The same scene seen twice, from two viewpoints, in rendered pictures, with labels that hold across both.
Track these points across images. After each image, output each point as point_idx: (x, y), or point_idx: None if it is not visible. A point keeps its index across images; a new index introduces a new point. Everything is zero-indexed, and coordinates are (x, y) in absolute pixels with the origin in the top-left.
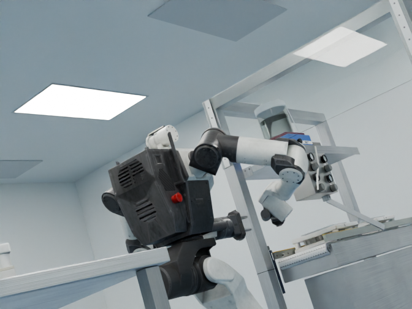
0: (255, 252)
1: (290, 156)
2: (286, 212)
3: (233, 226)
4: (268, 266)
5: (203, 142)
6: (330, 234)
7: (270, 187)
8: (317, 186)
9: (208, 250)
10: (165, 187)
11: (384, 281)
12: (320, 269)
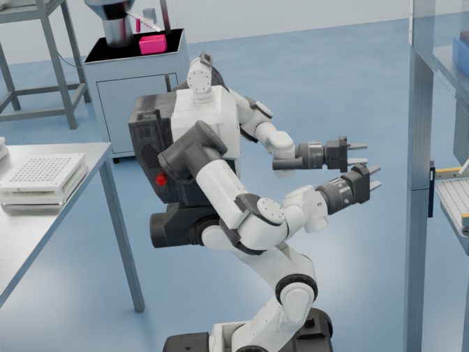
0: (409, 163)
1: (234, 232)
2: (307, 230)
3: (326, 161)
4: (417, 185)
5: (161, 156)
6: None
7: (284, 203)
8: (462, 169)
9: None
10: (149, 165)
11: None
12: (458, 237)
